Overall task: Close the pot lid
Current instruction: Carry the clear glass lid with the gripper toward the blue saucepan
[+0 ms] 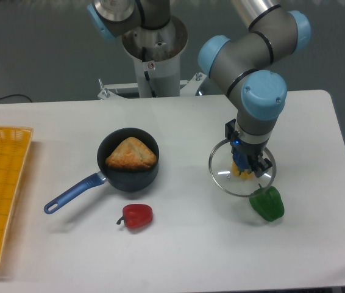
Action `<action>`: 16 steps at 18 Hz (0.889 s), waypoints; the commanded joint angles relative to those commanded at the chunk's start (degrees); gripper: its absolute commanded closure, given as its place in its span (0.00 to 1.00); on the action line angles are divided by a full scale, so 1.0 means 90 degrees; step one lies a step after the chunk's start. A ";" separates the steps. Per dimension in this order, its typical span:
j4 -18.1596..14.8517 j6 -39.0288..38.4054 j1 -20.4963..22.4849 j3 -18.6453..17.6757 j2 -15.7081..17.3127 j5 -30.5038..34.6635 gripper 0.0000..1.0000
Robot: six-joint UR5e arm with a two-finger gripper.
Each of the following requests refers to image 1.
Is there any green bell pepper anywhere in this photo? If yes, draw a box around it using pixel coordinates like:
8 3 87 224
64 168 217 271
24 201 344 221
249 184 285 222

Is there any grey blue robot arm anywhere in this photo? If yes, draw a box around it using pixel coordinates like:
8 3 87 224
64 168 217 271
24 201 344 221
87 1 311 177

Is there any triangular baked pastry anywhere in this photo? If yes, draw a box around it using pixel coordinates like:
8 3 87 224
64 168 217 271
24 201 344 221
105 137 157 171

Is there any yellow bell pepper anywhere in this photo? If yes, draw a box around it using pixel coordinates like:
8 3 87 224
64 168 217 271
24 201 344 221
231 162 254 180

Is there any dark pot blue handle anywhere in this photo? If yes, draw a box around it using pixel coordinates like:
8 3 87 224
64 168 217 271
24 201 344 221
44 128 159 214

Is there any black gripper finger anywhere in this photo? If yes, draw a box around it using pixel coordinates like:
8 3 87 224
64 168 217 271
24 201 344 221
225 119 236 141
251 157 273 178

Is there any glass pot lid blue knob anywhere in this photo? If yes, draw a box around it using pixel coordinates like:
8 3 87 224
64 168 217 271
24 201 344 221
208 139 277 198

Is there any red bell pepper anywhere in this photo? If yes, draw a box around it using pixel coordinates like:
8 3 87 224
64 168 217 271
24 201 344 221
116 203 153 230

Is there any black cable on floor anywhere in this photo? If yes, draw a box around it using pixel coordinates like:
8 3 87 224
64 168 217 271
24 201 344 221
0 93 34 103

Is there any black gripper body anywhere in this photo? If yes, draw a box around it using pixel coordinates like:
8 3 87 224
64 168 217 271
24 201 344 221
227 121 271 174

